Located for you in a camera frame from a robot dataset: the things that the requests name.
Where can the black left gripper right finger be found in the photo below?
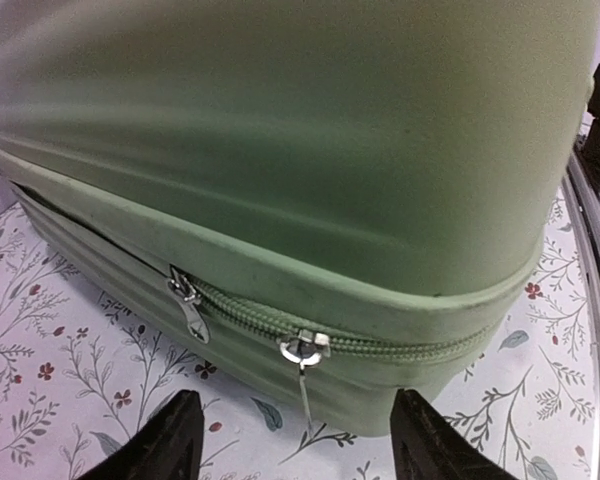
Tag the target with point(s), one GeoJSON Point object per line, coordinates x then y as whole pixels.
{"type": "Point", "coordinates": [426, 447]}

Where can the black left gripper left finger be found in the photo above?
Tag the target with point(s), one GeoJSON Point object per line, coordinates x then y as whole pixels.
{"type": "Point", "coordinates": [169, 446]}

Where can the green hard-shell suitcase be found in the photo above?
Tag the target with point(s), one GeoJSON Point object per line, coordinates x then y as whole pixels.
{"type": "Point", "coordinates": [330, 200]}

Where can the floral white table mat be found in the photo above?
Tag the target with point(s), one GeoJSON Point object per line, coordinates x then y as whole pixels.
{"type": "Point", "coordinates": [80, 374]}

